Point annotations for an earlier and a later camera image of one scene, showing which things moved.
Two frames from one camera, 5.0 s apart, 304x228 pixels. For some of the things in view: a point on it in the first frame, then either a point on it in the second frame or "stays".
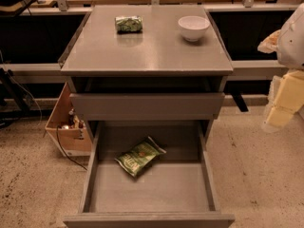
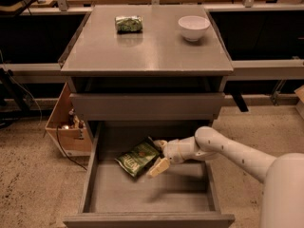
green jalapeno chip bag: (140, 157) stays
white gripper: (293, 45) → (173, 150)
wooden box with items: (66, 128) stays
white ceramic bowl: (193, 27) stays
